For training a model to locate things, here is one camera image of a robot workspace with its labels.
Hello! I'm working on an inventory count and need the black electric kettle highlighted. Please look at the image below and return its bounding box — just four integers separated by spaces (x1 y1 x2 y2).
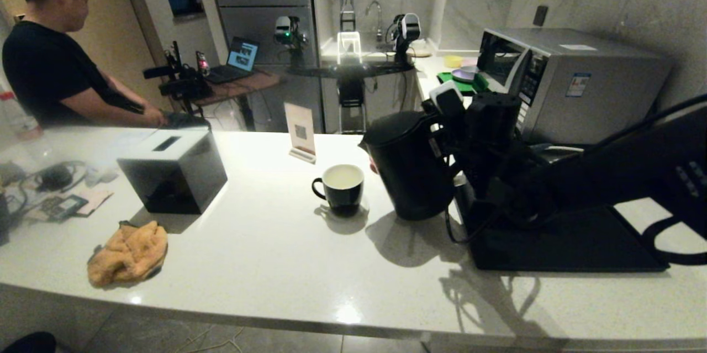
359 110 459 221

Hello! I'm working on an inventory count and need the clear bottle red cap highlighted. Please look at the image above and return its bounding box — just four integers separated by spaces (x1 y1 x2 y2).
0 91 42 139

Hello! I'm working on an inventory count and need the green silicone mat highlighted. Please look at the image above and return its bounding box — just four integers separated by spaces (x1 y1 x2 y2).
436 72 491 95

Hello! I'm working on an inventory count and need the robot torso column lit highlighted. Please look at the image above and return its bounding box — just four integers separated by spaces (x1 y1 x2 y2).
336 0 369 136

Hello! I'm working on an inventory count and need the chrome kitchen faucet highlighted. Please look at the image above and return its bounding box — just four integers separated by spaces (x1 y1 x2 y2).
365 1 384 43

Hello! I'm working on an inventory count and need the silver microwave oven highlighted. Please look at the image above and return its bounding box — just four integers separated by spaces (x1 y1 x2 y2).
478 27 673 146

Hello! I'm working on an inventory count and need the black mug white inside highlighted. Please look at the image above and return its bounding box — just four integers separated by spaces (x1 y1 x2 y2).
311 164 365 215

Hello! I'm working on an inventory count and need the QR code sign stand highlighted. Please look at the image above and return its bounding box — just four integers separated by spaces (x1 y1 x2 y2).
284 103 317 165

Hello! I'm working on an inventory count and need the black rectangular tray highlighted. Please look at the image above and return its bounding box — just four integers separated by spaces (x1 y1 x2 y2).
449 181 670 272

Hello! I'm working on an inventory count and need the brown wooden desk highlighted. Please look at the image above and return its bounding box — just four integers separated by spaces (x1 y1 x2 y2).
191 71 282 133

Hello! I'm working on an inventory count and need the open black laptop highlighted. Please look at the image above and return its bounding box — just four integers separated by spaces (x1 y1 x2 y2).
205 38 260 86

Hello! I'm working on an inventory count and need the black tissue box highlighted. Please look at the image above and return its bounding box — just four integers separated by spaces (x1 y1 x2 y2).
117 130 228 215

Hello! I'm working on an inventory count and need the orange crumpled cloth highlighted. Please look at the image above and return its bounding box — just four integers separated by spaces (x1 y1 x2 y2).
88 221 169 288

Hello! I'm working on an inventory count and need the pink paper card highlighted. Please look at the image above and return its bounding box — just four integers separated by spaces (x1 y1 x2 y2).
77 190 115 215

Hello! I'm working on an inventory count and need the person in black shirt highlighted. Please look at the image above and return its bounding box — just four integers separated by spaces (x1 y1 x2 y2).
2 0 213 131

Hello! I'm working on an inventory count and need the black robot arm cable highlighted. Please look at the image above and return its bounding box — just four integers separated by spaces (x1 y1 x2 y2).
445 93 707 265

